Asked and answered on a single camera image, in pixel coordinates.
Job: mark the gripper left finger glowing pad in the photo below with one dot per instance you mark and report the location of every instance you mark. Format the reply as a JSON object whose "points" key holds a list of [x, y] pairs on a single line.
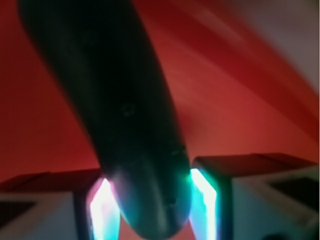
{"points": [[68, 205]]}

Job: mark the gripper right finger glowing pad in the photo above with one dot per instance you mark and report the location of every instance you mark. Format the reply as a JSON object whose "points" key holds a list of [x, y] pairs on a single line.
{"points": [[266, 196]]}

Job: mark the red plastic tray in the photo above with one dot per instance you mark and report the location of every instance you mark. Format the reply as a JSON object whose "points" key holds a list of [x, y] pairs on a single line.
{"points": [[232, 95]]}

